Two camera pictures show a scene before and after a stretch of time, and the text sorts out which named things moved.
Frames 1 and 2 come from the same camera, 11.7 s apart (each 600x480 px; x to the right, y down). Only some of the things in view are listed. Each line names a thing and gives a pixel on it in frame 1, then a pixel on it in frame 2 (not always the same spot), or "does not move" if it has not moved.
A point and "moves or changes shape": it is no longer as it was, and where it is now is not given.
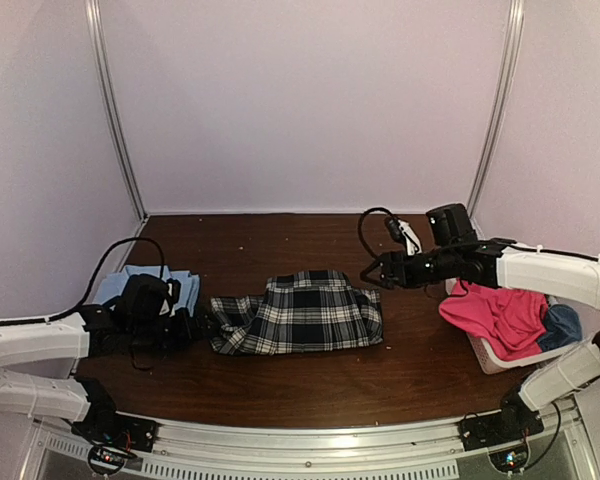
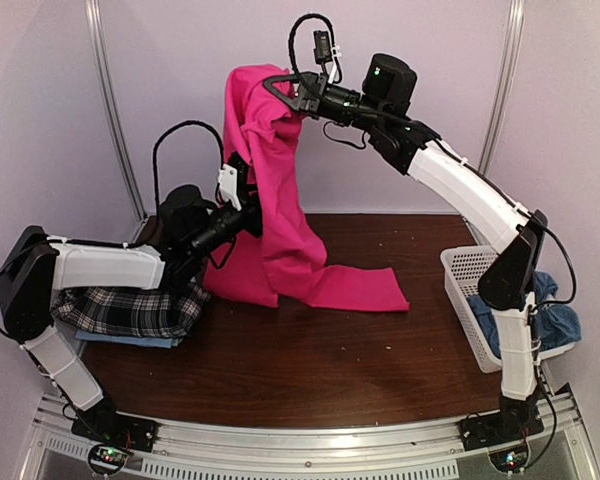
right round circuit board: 509,460 does not move
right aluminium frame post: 514,38 does not move
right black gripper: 391,262 → 311,91
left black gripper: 187,335 → 252,208
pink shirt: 511,322 → 286,258
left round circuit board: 105,460 does not move
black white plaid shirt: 299,310 moves or changes shape
